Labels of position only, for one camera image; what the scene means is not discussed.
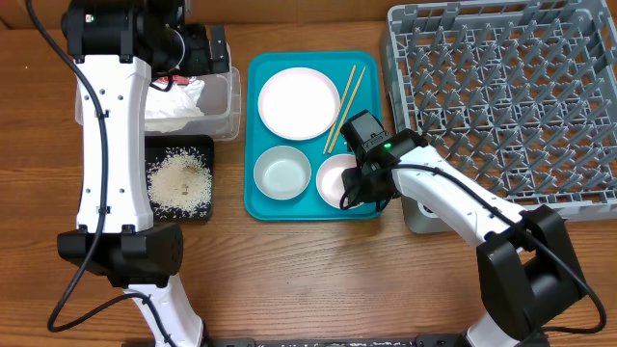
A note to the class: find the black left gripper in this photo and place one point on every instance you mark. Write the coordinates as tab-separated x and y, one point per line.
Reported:
201	63

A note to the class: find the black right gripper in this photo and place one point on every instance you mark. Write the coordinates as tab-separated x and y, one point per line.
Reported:
355	197

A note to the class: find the red snack wrapper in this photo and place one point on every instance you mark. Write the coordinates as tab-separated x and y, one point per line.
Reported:
179	80

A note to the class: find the pink small bowl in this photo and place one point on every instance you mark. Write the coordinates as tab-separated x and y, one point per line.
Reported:
329	182

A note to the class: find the white napkin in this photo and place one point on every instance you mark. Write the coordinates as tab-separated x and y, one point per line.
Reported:
172	110

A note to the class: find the grey-green bowl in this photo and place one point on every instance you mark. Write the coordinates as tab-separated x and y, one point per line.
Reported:
282	173

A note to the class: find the white rice pile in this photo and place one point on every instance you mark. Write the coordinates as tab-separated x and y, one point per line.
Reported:
179	183

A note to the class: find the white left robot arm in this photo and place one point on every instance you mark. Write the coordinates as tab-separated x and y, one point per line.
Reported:
116	49

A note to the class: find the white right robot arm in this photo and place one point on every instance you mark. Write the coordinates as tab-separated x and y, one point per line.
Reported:
527	266

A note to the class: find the grey dishwasher rack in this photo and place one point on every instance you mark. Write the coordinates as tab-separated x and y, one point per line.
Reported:
518	95

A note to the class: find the clear plastic bin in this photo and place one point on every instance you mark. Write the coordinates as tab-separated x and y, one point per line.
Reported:
217	101

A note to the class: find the right wooden chopstick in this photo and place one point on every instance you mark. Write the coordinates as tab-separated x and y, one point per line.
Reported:
343	118

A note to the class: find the teal plastic tray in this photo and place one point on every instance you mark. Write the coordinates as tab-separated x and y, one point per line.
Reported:
309	206

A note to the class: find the pink round plate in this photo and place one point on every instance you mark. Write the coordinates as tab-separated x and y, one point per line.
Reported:
298	103

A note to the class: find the black plastic tray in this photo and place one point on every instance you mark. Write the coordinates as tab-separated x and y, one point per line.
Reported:
155	145

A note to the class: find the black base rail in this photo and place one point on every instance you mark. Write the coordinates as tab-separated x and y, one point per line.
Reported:
337	342

